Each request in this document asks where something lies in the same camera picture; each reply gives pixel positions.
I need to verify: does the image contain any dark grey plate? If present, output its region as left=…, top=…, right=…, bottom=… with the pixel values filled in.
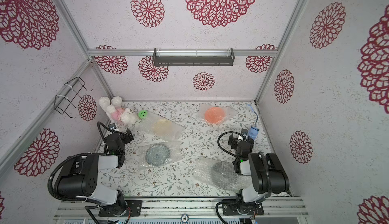
left=210, top=162, right=238, bottom=190

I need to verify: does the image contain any clear bubble wrap sheet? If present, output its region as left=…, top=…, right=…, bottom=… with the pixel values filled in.
left=193, top=157, right=252, bottom=192

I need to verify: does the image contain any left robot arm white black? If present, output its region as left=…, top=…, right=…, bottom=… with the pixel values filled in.
left=47, top=122, right=134, bottom=216

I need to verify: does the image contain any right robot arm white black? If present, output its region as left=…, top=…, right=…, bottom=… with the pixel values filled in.
left=215, top=127, right=290, bottom=224

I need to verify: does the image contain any orange plate in bubble wrap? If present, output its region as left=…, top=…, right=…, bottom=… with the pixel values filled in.
left=198, top=104, right=237, bottom=125

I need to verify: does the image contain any yellow plate in bubble wrap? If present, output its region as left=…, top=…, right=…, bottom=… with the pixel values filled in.
left=135, top=111, right=184, bottom=141

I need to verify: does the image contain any white plush bunny pink dress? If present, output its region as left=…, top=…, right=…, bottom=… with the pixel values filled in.
left=98, top=96, right=138, bottom=126

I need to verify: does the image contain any green round toy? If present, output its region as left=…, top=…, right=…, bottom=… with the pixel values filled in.
left=138, top=110, right=149, bottom=119

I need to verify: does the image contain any blue toy with cord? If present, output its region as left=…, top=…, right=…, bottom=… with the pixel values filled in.
left=247, top=104, right=259, bottom=140

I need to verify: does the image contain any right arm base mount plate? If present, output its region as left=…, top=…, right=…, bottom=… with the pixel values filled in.
left=222, top=200, right=264, bottom=216

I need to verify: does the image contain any black wire wall basket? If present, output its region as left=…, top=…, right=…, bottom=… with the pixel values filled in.
left=53, top=77, right=93, bottom=119

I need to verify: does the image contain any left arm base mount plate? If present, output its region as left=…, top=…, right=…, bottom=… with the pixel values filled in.
left=98, top=200, right=143, bottom=218

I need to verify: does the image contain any aluminium front rail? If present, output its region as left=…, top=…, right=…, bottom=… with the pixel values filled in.
left=53, top=197, right=309, bottom=221

